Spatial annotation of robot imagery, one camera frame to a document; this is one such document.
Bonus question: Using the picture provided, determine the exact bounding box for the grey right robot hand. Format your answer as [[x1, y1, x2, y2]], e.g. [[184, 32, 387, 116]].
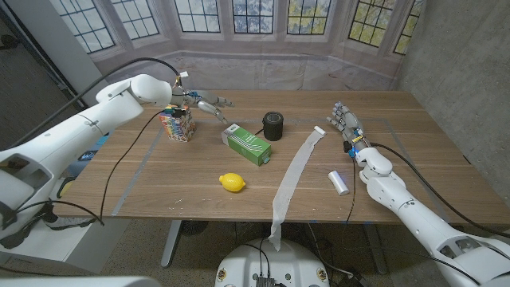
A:
[[326, 100, 370, 155]]

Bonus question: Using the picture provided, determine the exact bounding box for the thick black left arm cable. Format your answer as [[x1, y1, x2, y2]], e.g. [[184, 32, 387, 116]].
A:
[[7, 57, 180, 151]]

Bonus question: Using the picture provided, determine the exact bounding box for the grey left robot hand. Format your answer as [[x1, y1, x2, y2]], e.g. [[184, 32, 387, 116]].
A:
[[171, 87, 235, 125]]

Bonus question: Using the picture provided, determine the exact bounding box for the green cardboard box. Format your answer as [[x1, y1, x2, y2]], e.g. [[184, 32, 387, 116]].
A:
[[221, 123, 273, 167]]

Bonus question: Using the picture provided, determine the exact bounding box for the metal table leg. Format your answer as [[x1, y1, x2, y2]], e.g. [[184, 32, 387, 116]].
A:
[[160, 220, 182, 269], [362, 223, 388, 275]]

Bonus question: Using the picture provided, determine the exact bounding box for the rainbow striped box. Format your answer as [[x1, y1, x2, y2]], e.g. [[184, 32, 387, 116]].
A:
[[158, 104, 197, 143]]

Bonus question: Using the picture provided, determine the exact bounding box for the yellow lemon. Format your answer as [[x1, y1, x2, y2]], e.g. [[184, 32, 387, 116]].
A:
[[218, 172, 247, 193]]

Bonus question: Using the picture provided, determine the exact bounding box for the printed window backdrop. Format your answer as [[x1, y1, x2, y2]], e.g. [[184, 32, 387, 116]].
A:
[[47, 0, 427, 92]]

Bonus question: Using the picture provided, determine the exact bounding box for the white gauze bandage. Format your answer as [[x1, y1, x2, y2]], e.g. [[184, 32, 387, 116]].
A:
[[267, 125, 328, 252]]

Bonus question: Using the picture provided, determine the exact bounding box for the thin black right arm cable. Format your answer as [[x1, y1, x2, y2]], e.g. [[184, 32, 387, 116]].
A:
[[344, 155, 481, 286]]

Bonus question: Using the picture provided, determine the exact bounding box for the black cup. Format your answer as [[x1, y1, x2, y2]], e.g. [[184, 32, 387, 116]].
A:
[[262, 111, 284, 142]]

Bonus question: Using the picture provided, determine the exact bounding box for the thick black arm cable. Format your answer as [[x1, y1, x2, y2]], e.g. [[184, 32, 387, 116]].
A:
[[369, 142, 510, 239], [7, 57, 180, 151]]

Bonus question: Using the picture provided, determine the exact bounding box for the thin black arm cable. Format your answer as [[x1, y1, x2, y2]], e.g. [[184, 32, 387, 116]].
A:
[[11, 109, 167, 227], [344, 155, 481, 286]]

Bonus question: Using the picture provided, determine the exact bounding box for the white pillar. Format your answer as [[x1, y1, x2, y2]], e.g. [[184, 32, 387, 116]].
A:
[[6, 0, 111, 107]]

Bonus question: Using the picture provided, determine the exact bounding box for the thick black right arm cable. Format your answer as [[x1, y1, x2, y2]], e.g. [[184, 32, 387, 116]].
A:
[[369, 142, 510, 239]]

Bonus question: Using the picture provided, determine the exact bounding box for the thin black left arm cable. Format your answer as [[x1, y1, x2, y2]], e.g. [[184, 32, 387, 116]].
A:
[[11, 109, 167, 227]]

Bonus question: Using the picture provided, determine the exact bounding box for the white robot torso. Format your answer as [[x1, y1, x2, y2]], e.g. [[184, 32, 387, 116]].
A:
[[214, 238, 331, 287]]

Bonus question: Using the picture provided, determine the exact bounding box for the white cabinet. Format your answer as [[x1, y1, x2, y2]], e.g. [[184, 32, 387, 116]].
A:
[[0, 217, 132, 276]]

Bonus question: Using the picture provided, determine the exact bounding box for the white cylindrical tape roll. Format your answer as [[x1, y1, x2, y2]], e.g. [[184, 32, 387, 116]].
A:
[[328, 170, 351, 197]]

